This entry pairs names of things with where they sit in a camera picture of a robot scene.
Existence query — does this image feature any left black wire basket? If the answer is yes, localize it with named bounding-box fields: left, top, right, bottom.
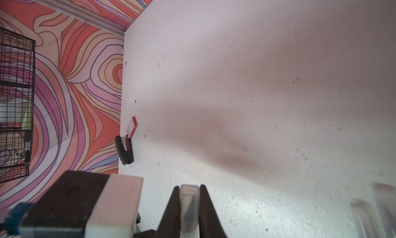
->
left=1, top=28, right=36, bottom=183

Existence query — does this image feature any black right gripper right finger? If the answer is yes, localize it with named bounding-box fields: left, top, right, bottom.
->
left=199, top=184, right=227, bottom=238

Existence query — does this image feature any blue carving knife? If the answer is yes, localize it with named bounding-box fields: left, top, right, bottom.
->
left=350, top=198, right=376, bottom=238

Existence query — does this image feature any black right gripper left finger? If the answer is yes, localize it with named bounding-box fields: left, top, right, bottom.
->
left=153, top=186, right=180, bottom=238

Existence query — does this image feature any clear protective cap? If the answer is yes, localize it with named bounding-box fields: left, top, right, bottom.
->
left=179, top=184, right=200, bottom=238

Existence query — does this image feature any aluminium frame corner post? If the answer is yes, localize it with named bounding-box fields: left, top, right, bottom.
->
left=32, top=0, right=126, bottom=40

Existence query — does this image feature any silver carving knife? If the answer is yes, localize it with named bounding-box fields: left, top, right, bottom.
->
left=372, top=182, right=396, bottom=238

